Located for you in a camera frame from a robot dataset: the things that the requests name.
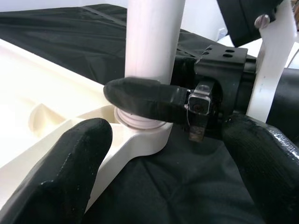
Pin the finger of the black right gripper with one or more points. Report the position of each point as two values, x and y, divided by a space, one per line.
184 70
140 102

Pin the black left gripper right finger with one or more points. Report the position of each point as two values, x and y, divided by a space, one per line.
271 168

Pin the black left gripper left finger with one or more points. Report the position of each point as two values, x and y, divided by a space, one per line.
60 177

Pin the white tapered table leg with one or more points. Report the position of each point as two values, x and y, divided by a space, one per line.
151 35

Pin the white plastic table top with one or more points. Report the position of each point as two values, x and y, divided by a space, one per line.
35 81

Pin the black table cloth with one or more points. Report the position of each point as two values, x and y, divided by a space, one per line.
175 186

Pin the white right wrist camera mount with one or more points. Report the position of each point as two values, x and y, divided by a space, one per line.
273 58

